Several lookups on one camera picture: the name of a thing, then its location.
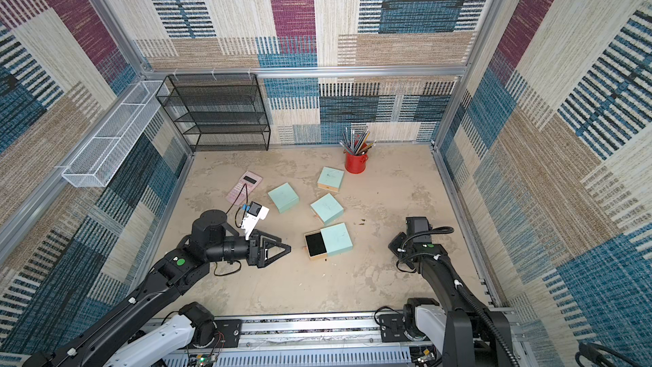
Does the pencils bundle in cup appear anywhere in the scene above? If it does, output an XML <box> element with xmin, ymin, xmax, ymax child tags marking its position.
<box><xmin>339</xmin><ymin>127</ymin><xmax>375</xmax><ymax>156</ymax></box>

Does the middle mint jewelry box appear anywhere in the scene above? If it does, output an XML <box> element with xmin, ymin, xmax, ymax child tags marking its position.
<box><xmin>310</xmin><ymin>194</ymin><xmax>344</xmax><ymax>225</ymax></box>

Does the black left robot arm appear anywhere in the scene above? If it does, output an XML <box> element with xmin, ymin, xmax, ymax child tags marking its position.
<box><xmin>24</xmin><ymin>210</ymin><xmax>291</xmax><ymax>366</ymax></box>

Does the pink calculator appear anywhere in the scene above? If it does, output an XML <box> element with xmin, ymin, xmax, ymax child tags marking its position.
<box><xmin>226</xmin><ymin>171</ymin><xmax>263</xmax><ymax>206</ymax></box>

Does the left mint jewelry box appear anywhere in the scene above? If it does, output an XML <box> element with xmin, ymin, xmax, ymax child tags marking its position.
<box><xmin>268</xmin><ymin>183</ymin><xmax>300</xmax><ymax>213</ymax></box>

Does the white mesh wall basket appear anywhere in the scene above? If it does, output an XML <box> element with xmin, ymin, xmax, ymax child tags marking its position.
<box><xmin>62</xmin><ymin>81</ymin><xmax>162</xmax><ymax>188</ymax></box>

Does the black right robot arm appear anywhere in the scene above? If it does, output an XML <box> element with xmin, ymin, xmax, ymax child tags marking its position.
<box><xmin>388</xmin><ymin>217</ymin><xmax>520</xmax><ymax>366</ymax></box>

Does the mint drawer jewelry box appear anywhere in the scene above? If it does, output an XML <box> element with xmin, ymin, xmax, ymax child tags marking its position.
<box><xmin>304</xmin><ymin>223</ymin><xmax>353</xmax><ymax>260</ymax></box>

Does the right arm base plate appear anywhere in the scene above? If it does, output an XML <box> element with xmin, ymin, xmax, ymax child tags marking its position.
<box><xmin>379</xmin><ymin>312</ymin><xmax>453</xmax><ymax>343</ymax></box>

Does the back mint jewelry box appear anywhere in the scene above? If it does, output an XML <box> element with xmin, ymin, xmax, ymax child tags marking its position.
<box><xmin>318</xmin><ymin>167</ymin><xmax>345</xmax><ymax>193</ymax></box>

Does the red pencil cup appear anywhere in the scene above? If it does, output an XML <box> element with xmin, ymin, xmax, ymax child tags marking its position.
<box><xmin>344</xmin><ymin>151</ymin><xmax>368</xmax><ymax>174</ymax></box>

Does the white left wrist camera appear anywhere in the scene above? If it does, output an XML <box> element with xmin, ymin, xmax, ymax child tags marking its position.
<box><xmin>239</xmin><ymin>202</ymin><xmax>269</xmax><ymax>241</ymax></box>

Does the black wire shelf rack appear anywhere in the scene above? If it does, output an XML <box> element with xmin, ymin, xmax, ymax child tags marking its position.
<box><xmin>156</xmin><ymin>73</ymin><xmax>271</xmax><ymax>153</ymax></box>

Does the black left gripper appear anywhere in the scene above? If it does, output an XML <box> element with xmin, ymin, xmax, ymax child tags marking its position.
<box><xmin>205</xmin><ymin>229</ymin><xmax>290</xmax><ymax>271</ymax></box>

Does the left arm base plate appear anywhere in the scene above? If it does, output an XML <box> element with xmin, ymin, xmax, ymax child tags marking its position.
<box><xmin>206</xmin><ymin>319</ymin><xmax>243</xmax><ymax>352</ymax></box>

